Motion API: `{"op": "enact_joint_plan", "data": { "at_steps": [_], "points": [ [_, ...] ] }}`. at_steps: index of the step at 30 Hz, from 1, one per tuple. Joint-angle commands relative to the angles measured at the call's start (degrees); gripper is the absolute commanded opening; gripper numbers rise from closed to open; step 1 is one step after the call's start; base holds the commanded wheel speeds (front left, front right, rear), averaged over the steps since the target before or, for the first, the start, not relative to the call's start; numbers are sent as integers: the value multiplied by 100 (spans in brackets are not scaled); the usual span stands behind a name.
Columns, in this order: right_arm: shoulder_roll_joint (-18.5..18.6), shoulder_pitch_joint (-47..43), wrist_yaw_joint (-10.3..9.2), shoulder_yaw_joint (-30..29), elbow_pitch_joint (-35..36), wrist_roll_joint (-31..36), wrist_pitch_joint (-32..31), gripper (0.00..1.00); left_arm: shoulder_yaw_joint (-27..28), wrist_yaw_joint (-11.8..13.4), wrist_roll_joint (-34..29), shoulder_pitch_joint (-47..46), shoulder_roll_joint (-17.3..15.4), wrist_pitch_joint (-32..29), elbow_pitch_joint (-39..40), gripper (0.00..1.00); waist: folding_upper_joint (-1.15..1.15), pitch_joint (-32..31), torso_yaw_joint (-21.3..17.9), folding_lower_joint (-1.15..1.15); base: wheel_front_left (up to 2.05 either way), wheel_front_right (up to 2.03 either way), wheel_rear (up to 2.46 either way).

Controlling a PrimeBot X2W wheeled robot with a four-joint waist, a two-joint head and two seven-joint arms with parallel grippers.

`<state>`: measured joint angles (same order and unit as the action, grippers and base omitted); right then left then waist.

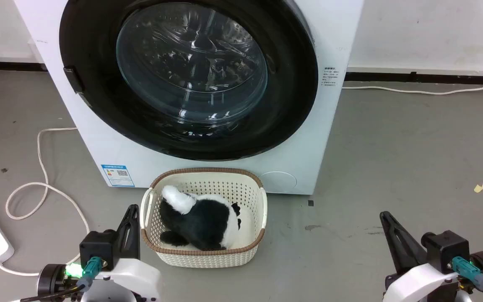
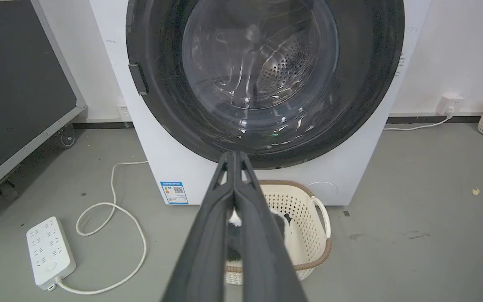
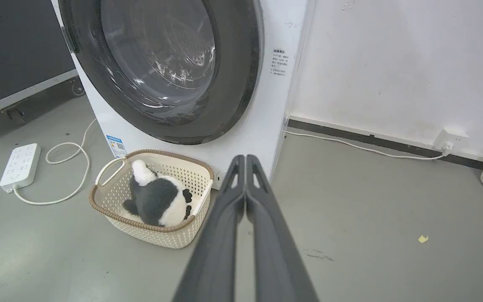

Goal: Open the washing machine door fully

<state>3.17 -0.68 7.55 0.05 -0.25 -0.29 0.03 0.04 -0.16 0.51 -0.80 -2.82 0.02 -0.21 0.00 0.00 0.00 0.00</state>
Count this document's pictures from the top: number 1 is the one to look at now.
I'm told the long looping white power cable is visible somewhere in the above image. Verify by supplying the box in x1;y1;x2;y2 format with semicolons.
0;127;91;277

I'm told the blue energy label sticker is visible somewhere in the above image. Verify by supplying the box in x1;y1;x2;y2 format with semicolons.
101;164;135;187

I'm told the small text sticker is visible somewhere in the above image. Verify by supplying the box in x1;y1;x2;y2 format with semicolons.
320;66;340;88

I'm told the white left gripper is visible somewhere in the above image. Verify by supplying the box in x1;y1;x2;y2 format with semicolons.
37;204;161;302

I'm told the round white filter cover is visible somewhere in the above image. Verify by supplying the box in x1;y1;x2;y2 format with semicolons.
260;171;297;194

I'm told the black and white plush panda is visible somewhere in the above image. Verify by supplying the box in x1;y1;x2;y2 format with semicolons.
159;185;242;251

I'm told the teal plug right gripper cable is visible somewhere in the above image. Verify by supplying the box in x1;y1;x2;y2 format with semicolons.
452;257;483;302

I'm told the round black glass washer door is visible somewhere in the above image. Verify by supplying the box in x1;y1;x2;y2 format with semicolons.
59;0;319;161

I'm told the teal plug gripper cable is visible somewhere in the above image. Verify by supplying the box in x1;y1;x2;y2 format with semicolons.
19;257;103;302
452;257;483;302

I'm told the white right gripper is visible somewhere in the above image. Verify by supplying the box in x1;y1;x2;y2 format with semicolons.
380;211;483;302

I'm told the cream perforated laundry basket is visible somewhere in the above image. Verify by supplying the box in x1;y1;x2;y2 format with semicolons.
140;168;268;269

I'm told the thin straight white cable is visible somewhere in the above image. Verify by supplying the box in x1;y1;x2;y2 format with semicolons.
342;78;483;96

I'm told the teal plug left gripper cable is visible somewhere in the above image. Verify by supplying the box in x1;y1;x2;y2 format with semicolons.
19;257;103;302

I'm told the white front-load washing machine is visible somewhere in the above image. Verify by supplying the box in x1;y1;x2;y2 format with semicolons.
13;0;364;195

